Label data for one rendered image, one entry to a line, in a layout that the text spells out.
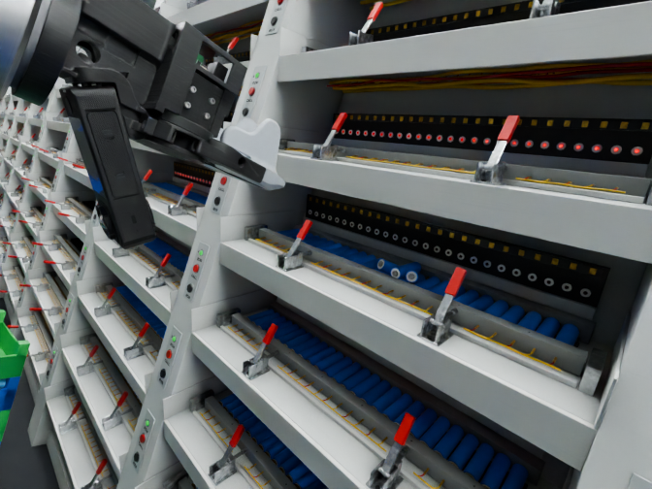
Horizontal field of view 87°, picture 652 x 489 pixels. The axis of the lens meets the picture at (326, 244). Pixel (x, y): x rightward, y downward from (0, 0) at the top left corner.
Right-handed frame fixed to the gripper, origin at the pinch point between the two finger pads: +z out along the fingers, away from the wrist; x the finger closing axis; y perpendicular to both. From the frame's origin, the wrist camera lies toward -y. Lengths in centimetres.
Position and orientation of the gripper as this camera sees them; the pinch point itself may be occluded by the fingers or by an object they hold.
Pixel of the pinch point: (271, 186)
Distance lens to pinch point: 36.2
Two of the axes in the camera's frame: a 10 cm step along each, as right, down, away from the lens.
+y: 3.4, -9.4, -0.1
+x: -7.2, -2.6, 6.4
